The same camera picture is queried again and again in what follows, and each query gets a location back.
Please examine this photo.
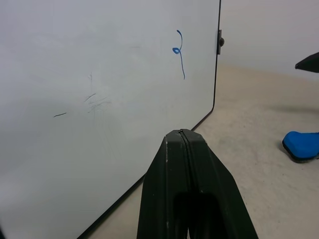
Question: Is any blue whiteboard eraser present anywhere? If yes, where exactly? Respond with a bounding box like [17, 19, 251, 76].
[282, 131, 319, 164]

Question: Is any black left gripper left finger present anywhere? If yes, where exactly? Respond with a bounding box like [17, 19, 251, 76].
[136, 129, 190, 239]

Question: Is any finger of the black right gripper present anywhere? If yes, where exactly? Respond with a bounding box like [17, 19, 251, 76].
[295, 51, 319, 75]

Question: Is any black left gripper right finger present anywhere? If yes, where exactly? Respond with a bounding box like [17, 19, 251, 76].
[182, 128, 260, 239]

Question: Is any white whiteboard with black frame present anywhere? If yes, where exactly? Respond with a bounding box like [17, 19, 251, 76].
[0, 0, 222, 239]

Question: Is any black whiteboard stand clamp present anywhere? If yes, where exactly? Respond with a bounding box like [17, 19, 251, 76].
[215, 29, 226, 56]

